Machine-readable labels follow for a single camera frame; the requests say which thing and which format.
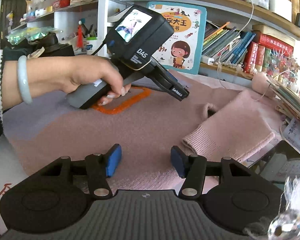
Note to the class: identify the pink plush toy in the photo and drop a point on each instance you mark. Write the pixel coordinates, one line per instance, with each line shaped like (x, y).
(260, 84)

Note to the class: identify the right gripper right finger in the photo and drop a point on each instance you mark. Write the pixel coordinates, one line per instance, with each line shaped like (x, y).
(190, 168)

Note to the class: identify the stack of picture books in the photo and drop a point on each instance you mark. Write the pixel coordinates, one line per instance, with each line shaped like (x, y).
(289, 99)

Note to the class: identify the children's sound book, teal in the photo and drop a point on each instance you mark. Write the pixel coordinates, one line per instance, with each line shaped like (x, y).
(183, 50)

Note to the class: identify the black smartphone on stand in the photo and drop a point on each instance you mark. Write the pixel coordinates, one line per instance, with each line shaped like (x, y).
(278, 164)

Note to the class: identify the red tassel ornament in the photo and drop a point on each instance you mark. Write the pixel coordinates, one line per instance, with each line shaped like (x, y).
(79, 35)

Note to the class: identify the pale jade bangle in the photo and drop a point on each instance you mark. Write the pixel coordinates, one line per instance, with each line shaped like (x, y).
(23, 83)

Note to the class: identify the pink and lilac sweater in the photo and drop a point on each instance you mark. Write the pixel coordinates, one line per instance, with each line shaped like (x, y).
(212, 122)

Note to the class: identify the white wooden bookshelf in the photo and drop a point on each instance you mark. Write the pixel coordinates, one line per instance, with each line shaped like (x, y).
(234, 11)

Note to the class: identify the person's left forearm, dark sleeve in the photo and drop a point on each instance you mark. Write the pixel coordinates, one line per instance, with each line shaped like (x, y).
(9, 83)

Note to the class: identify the person's left hand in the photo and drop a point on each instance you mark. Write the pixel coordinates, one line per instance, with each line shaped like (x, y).
(66, 74)

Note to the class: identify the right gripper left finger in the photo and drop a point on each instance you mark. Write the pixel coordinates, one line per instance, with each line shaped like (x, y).
(99, 168)

